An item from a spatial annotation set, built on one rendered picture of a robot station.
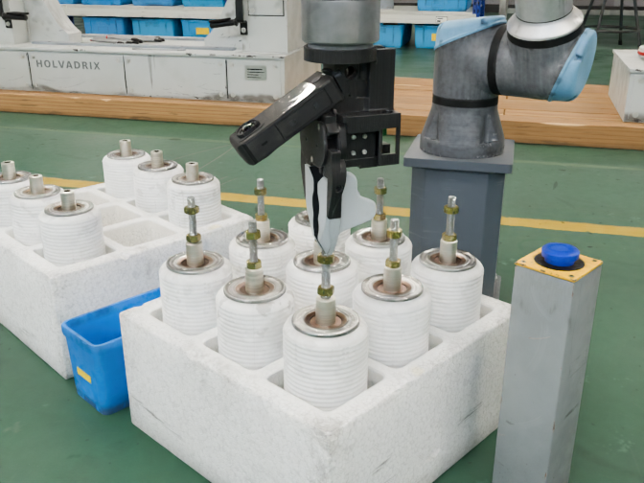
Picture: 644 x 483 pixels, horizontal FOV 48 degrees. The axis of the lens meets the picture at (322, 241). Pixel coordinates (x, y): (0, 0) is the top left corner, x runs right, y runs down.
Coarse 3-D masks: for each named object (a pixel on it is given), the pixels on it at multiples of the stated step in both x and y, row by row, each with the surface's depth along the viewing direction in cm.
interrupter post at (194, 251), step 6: (186, 246) 94; (192, 246) 93; (198, 246) 94; (186, 252) 94; (192, 252) 94; (198, 252) 94; (192, 258) 94; (198, 258) 94; (192, 264) 94; (198, 264) 94
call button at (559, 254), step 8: (544, 248) 79; (552, 248) 79; (560, 248) 79; (568, 248) 79; (576, 248) 79; (544, 256) 79; (552, 256) 78; (560, 256) 78; (568, 256) 78; (576, 256) 78; (560, 264) 78; (568, 264) 78
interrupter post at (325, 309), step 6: (318, 300) 78; (324, 300) 78; (330, 300) 78; (318, 306) 79; (324, 306) 78; (330, 306) 78; (318, 312) 79; (324, 312) 79; (330, 312) 79; (318, 318) 79; (324, 318) 79; (330, 318) 79; (318, 324) 79; (324, 324) 79; (330, 324) 79
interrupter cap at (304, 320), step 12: (300, 312) 82; (312, 312) 82; (336, 312) 82; (348, 312) 82; (300, 324) 79; (312, 324) 80; (336, 324) 80; (348, 324) 79; (312, 336) 77; (324, 336) 77; (336, 336) 77
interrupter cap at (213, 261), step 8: (176, 256) 97; (184, 256) 97; (208, 256) 97; (216, 256) 97; (168, 264) 94; (176, 264) 94; (184, 264) 95; (208, 264) 94; (216, 264) 94; (176, 272) 92; (184, 272) 92; (192, 272) 92; (200, 272) 92; (208, 272) 92
